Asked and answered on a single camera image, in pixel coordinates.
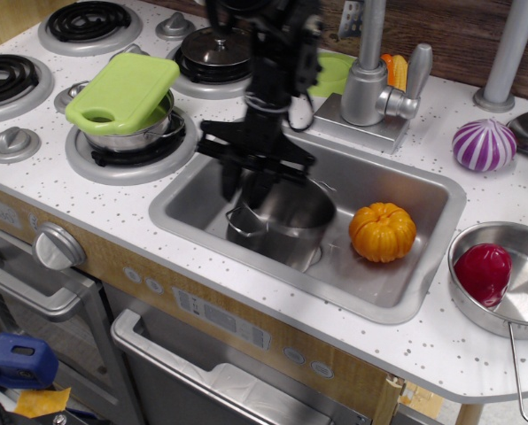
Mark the dark steel pot lid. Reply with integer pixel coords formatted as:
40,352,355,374
181,27,251,66

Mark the tall steel pot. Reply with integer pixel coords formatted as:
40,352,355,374
225,174,337,272

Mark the grey stove knob top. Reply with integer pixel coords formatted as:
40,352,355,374
155,12,196,41

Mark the grey stove knob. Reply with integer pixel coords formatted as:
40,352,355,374
54,81,89,114
0,127,41,164
155,12,196,41

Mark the yellow toy corn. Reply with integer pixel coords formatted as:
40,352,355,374
381,53,408,91

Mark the silver toy faucet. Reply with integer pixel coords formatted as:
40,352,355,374
312,1,433,154

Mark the blue clamp tool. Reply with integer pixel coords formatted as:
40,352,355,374
0,333,59,390

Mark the grey stove knob middle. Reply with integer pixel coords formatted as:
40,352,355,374
54,81,89,114

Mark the red toy fruit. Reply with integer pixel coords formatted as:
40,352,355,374
454,243,512,308

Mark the grey vertical pole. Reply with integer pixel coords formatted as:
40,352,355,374
473,0,528,112

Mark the dishwasher door handle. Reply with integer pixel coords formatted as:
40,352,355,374
109,308,371,425

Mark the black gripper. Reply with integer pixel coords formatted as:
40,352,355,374
197,94,315,210

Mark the orange toy pumpkin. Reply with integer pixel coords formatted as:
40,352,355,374
348,203,417,263

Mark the yellow tape piece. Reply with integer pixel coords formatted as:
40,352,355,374
13,388,71,419

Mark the black burner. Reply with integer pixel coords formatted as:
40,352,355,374
37,1,143,57
0,54,54,122

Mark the steel pan with handle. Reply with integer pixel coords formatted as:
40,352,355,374
446,221,528,422

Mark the back right burner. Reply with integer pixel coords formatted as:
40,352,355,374
165,42,256,101

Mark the steel sink basin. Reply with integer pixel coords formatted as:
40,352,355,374
149,133,466,324

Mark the green plastic plate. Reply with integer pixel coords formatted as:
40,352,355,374
309,52,354,97

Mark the oven door handle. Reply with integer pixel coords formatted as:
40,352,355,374
0,251,105,323

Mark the small steel pot on burner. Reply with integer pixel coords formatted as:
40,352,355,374
84,90,184,153

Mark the grey stove knob left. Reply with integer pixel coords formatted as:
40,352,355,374
0,127,41,164

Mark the far left black burner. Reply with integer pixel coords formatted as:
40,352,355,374
0,54,54,122

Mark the back left black burner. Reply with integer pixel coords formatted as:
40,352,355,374
37,1,143,57

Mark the green plastic cutting board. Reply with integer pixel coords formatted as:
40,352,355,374
66,53,180,135

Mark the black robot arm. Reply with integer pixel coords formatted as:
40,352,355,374
198,1,322,208

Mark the purple striped toy onion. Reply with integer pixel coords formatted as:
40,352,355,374
452,119,516,173

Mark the front burner under pot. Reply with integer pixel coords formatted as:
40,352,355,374
66,110,198,186

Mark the silver oven dial knob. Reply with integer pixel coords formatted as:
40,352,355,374
32,222,86,271

